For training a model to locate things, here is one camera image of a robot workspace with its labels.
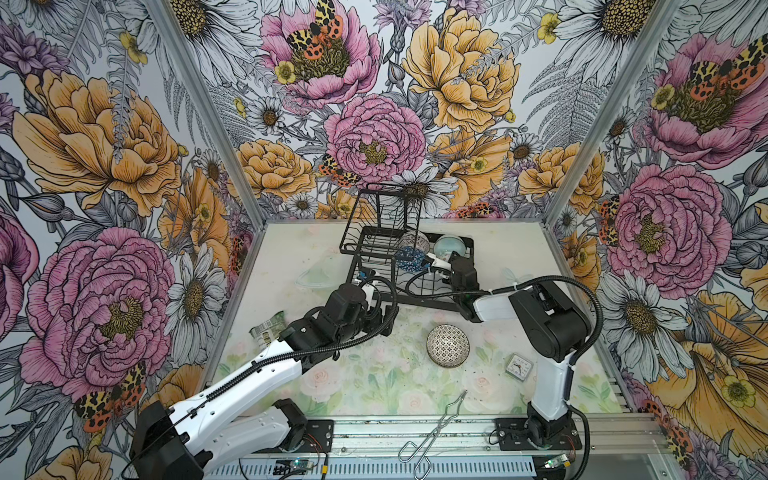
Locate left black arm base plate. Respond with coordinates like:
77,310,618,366
279,419,335,453

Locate green circuit board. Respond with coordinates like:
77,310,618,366
543,454,571,469
271,458,318,479

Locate left green circuit board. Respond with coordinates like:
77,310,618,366
271,458,318,479

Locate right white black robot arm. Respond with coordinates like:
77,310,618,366
399,253,604,479

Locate mint green bowl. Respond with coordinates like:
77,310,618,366
433,234,467,261

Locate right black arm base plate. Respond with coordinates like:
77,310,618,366
493,416,583,451

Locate brown dotted pattern bowl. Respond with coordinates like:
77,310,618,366
426,324,471,369

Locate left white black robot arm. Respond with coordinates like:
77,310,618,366
128,276,399,479

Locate black wire dish rack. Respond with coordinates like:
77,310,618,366
340,184,479,319

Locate aluminium front rail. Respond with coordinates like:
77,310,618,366
198,414,686,479

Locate green snack packet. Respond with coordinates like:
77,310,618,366
249,311,286,351

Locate white lattice pattern bowl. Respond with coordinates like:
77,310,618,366
396,230,431,253

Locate right green circuit board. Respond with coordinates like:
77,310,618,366
543,454,571,469

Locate metal wire tongs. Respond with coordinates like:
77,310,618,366
398,390,467,480

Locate blue triangle pattern bowl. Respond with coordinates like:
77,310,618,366
395,248,426,274

